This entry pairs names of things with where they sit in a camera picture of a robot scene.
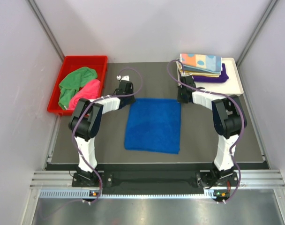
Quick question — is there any aluminium frame post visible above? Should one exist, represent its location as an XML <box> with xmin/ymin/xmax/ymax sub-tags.
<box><xmin>26</xmin><ymin>0</ymin><xmax>65</xmax><ymax>62</ymax></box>
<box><xmin>236</xmin><ymin>0</ymin><xmax>279</xmax><ymax>67</ymax></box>

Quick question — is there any white plastic tray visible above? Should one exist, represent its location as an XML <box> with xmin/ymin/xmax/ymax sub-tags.
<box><xmin>176</xmin><ymin>57</ymin><xmax>244</xmax><ymax>97</ymax></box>

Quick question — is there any royal blue towel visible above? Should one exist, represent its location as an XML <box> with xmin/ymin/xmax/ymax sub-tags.
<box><xmin>124</xmin><ymin>98</ymin><xmax>181</xmax><ymax>154</ymax></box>

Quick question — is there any grey slotted cable duct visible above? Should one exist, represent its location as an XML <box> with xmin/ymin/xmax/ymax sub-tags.
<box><xmin>39</xmin><ymin>189</ymin><xmax>226</xmax><ymax>199</ymax></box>

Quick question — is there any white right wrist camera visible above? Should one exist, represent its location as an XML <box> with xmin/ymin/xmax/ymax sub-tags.
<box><xmin>180</xmin><ymin>72</ymin><xmax>192</xmax><ymax>76</ymax></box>

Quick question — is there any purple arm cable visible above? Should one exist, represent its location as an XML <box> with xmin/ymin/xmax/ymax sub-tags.
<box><xmin>167</xmin><ymin>60</ymin><xmax>248</xmax><ymax>203</ymax></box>
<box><xmin>71</xmin><ymin>67</ymin><xmax>143</xmax><ymax>204</ymax></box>

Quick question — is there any cream folded towel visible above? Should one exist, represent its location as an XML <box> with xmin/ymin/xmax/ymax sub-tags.
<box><xmin>192</xmin><ymin>73</ymin><xmax>221</xmax><ymax>78</ymax></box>

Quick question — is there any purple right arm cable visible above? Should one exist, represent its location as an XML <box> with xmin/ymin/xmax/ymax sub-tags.
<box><xmin>167</xmin><ymin>60</ymin><xmax>248</xmax><ymax>203</ymax></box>

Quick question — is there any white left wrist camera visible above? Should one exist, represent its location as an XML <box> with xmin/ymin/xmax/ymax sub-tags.
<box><xmin>116</xmin><ymin>75</ymin><xmax>130</xmax><ymax>82</ymax></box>

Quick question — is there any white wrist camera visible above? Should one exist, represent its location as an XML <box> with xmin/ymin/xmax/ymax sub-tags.
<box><xmin>116</xmin><ymin>75</ymin><xmax>130</xmax><ymax>82</ymax></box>
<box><xmin>180</xmin><ymin>72</ymin><xmax>192</xmax><ymax>76</ymax></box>

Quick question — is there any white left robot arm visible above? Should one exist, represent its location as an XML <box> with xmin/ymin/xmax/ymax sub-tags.
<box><xmin>68</xmin><ymin>76</ymin><xmax>135</xmax><ymax>187</ymax></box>

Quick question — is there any pink towel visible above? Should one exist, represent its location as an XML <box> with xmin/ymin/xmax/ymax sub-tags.
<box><xmin>67</xmin><ymin>79</ymin><xmax>101</xmax><ymax>110</ymax></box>

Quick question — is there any purple folded towel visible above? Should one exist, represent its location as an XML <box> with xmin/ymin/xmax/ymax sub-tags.
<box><xmin>193</xmin><ymin>63</ymin><xmax>229</xmax><ymax>83</ymax></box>

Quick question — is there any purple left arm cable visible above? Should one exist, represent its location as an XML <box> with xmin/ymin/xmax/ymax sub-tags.
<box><xmin>71</xmin><ymin>67</ymin><xmax>143</xmax><ymax>204</ymax></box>

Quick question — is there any right aluminium frame post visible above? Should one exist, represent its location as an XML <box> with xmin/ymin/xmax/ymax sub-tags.
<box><xmin>236</xmin><ymin>0</ymin><xmax>279</xmax><ymax>67</ymax></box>

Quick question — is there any yellow and blue cartoon towel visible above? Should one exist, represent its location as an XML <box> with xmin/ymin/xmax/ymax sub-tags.
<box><xmin>183</xmin><ymin>71</ymin><xmax>221</xmax><ymax>74</ymax></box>

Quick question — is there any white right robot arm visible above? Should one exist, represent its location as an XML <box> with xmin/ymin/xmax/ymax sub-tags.
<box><xmin>177</xmin><ymin>76</ymin><xmax>247</xmax><ymax>186</ymax></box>

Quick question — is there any left aluminium frame post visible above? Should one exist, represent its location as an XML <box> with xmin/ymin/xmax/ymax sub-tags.
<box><xmin>26</xmin><ymin>0</ymin><xmax>65</xmax><ymax>62</ymax></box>

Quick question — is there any aluminium front rail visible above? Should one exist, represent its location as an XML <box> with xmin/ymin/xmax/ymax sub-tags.
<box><xmin>30</xmin><ymin>170</ymin><xmax>285</xmax><ymax>189</ymax></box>

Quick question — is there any light blue patterned towel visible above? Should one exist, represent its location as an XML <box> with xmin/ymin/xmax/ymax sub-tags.
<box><xmin>180</xmin><ymin>53</ymin><xmax>222</xmax><ymax>74</ymax></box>

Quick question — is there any green towel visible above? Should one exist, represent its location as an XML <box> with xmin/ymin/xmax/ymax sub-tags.
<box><xmin>58</xmin><ymin>67</ymin><xmax>98</xmax><ymax>110</ymax></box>

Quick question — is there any red plastic bin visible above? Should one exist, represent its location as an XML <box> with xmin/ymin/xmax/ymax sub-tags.
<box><xmin>47</xmin><ymin>56</ymin><xmax>107</xmax><ymax>116</ymax></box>

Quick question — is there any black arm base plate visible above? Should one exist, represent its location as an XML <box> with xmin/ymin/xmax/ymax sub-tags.
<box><xmin>84</xmin><ymin>170</ymin><xmax>238</xmax><ymax>195</ymax></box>

